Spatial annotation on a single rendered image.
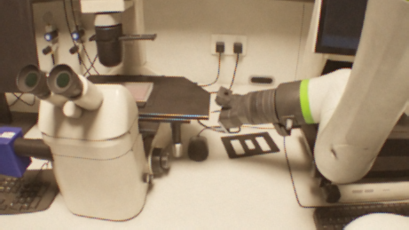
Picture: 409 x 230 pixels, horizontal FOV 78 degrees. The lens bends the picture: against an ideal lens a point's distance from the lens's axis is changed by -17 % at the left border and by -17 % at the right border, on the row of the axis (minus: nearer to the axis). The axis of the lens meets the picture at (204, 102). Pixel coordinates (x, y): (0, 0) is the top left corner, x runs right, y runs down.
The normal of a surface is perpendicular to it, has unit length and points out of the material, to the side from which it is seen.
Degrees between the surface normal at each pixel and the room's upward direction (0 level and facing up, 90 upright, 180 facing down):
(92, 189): 91
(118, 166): 91
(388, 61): 112
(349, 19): 93
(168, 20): 90
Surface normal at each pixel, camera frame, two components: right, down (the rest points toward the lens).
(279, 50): -0.06, 0.46
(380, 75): -0.73, 0.58
